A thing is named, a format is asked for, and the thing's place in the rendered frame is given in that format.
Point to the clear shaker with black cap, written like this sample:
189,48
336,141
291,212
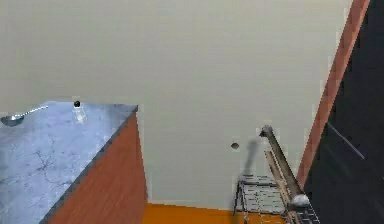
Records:
79,113

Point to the brown framed dark doorway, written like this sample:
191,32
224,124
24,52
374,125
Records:
350,133

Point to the brown cabinet with marble top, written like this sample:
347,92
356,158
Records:
63,163

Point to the white round lump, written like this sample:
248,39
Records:
299,200

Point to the small grey wall knob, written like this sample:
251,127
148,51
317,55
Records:
235,145

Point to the grey metal ladle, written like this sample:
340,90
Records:
13,119

